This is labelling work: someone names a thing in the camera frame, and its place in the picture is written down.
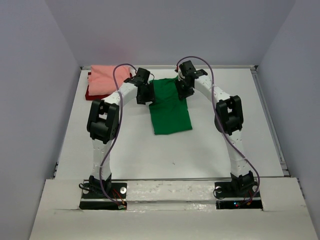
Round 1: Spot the green t-shirt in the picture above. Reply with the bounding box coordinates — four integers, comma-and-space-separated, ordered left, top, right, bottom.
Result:
149, 77, 193, 135

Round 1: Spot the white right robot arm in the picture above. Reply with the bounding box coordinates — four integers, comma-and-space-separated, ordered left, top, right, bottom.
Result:
175, 57, 259, 198

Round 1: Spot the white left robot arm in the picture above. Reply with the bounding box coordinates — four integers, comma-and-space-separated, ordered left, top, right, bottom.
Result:
86, 63, 156, 202

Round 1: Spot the pink folded t-shirt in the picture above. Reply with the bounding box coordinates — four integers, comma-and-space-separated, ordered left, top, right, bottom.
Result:
87, 65, 131, 96

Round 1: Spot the dark red folded t-shirt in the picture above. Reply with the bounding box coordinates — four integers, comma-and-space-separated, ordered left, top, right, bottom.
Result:
85, 84, 109, 101

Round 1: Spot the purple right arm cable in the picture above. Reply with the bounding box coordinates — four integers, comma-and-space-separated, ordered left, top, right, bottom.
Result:
176, 55, 261, 208

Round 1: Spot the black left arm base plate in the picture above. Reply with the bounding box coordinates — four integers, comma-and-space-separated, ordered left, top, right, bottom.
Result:
78, 181, 128, 211

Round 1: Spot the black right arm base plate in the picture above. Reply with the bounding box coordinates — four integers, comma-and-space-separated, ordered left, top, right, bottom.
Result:
212, 181, 263, 210

